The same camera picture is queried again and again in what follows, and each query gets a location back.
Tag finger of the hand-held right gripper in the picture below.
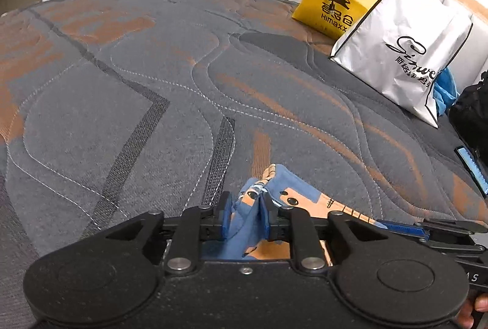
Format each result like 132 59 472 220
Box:
377 220 488 240
428 236 488 258

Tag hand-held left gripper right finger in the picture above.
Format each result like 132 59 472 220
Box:
259 195 386 273

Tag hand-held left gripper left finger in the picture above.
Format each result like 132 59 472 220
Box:
84 192 239 275

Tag blue orange printed pants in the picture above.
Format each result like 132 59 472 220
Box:
223 163 387 261

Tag person's right hand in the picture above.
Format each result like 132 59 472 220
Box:
457 292 488 329

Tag smartphone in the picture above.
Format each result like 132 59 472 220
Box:
454 145 488 198

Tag black bag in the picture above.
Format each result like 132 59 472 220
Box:
448 70 488 162

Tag blue cloth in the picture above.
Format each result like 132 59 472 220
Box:
432 67 460 116

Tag grey orange quilted mattress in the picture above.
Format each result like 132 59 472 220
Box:
0 0 488 329

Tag white shopping bag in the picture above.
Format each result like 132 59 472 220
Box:
329 0 474 129

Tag yellow shopping bag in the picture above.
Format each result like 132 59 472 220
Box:
292 0 396 40

